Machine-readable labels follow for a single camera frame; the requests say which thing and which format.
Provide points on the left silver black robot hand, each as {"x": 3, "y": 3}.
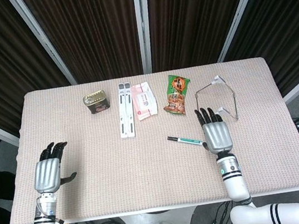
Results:
{"x": 46, "y": 175}

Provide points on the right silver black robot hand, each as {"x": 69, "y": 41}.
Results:
{"x": 217, "y": 137}

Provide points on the white green marker pen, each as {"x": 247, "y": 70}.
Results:
{"x": 189, "y": 140}

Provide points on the black marker cap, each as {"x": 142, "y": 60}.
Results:
{"x": 171, "y": 138}

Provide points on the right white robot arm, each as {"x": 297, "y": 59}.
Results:
{"x": 234, "y": 183}

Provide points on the green orange snack bag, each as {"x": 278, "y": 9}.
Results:
{"x": 176, "y": 94}

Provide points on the pink wet wipes pack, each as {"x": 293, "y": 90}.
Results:
{"x": 145, "y": 101}

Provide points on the gold black luncheon meat tin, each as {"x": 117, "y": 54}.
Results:
{"x": 98, "y": 104}

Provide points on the beige woven tablecloth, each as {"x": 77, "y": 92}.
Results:
{"x": 135, "y": 170}

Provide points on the white folding laptop stand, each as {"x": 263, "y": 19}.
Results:
{"x": 125, "y": 112}

